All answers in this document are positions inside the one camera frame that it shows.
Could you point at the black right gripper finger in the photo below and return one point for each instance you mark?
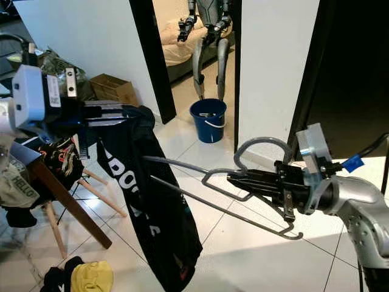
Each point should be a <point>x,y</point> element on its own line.
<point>255,176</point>
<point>261,191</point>

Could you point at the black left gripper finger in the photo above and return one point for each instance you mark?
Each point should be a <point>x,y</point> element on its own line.
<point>115,121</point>
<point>117,108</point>

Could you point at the grey plastic hanger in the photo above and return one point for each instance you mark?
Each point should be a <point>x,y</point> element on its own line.
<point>264,140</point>

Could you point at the black shirt large white print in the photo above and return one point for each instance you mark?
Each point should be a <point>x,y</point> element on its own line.
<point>152,207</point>

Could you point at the red black patterned garment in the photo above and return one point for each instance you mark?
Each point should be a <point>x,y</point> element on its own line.
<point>61,155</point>

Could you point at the blue plastic bucket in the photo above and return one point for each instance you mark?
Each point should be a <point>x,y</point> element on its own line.
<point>208,128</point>

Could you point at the beige sofa with bedding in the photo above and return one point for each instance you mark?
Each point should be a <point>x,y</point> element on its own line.
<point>173,48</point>

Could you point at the grey printed shirt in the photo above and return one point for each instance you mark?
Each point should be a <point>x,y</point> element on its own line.
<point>18,182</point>

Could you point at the humanoid robot with green torso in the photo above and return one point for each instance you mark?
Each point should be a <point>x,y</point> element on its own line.
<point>213,9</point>

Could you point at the black clothes with white print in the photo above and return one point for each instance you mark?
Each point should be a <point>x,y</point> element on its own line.
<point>55,280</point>

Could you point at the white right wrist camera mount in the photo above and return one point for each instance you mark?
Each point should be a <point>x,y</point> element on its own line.
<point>316,146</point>

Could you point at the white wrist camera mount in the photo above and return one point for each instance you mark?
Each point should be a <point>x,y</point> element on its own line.
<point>316,146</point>
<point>33,94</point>

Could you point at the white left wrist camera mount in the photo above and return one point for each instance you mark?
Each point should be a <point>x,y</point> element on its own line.
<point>33,94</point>

